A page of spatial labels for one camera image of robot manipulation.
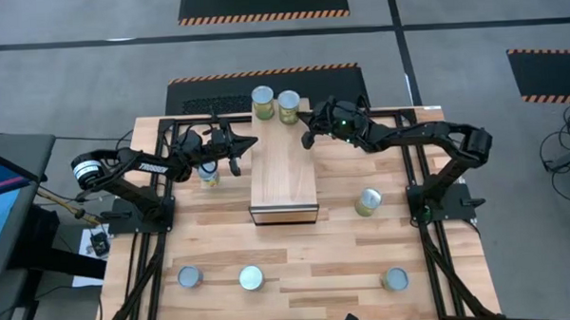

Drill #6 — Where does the small black controller box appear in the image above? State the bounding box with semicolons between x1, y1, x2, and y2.
90;231;111;257

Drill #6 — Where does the black aluminium rig frame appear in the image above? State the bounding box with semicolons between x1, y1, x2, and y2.
90;104;499;320

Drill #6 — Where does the wooden shelf with black frame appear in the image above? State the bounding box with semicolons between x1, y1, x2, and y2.
244;96;321;228

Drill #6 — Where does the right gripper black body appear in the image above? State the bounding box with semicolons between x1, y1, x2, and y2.
311;93;370;144

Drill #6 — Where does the black monitor stand base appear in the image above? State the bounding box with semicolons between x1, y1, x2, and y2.
5;201;108;284

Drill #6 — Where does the white pineapple label tin can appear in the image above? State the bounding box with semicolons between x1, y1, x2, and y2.
197;158;222;190

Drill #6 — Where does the black thin cable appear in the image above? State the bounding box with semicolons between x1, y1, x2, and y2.
53;129;138;205

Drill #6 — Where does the black floor tape strip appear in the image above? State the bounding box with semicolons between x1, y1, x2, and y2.
383;0;424;108
0;16;570;52

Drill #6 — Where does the grey side desk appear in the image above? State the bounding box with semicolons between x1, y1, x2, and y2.
0;130;59;184

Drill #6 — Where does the green yellow label tin can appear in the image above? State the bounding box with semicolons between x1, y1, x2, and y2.
353;186;384;218
275;88;303;126
380;266;410;292
237;263;267;292
250;85;276;122

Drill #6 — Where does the white paper sheet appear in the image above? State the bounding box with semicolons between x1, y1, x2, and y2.
70;224;113;288

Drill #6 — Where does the black hazard-striped floor mat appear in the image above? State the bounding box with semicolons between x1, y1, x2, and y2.
163;61;371;117
505;46;570;107
177;0;352;27

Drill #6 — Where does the yellow-brown cable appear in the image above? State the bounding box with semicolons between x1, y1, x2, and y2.
36;183;105;227

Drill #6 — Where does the grey label tin can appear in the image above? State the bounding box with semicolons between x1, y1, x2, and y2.
176;265;205;291

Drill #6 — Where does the monitor with blue screen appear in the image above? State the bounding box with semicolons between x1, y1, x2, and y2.
0;142;51;276

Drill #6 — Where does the black floor cable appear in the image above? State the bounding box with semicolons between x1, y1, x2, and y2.
537;103;570;209

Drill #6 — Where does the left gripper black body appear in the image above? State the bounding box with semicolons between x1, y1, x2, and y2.
201;126;235;161

